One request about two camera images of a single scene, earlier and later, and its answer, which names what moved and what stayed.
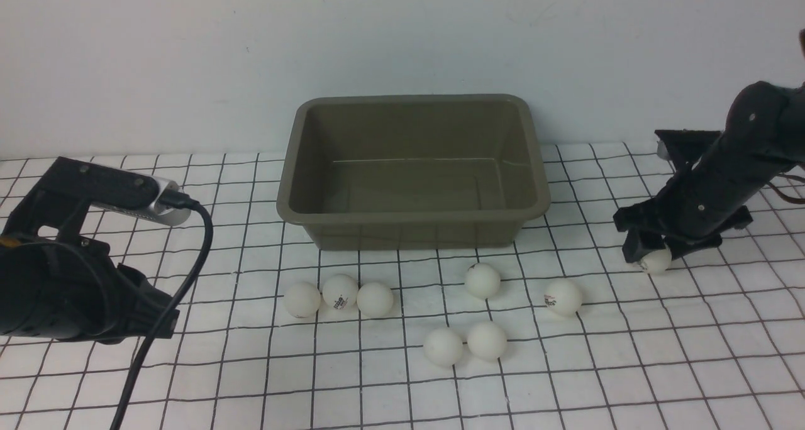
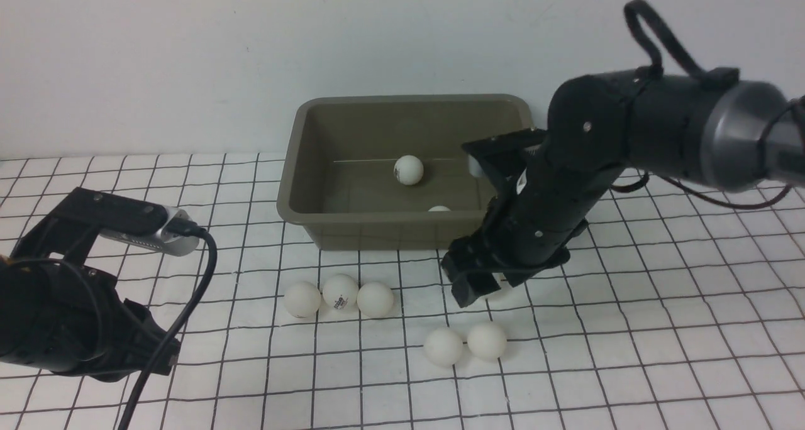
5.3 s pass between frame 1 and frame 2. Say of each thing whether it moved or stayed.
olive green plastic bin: stayed
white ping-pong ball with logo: stayed
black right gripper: moved
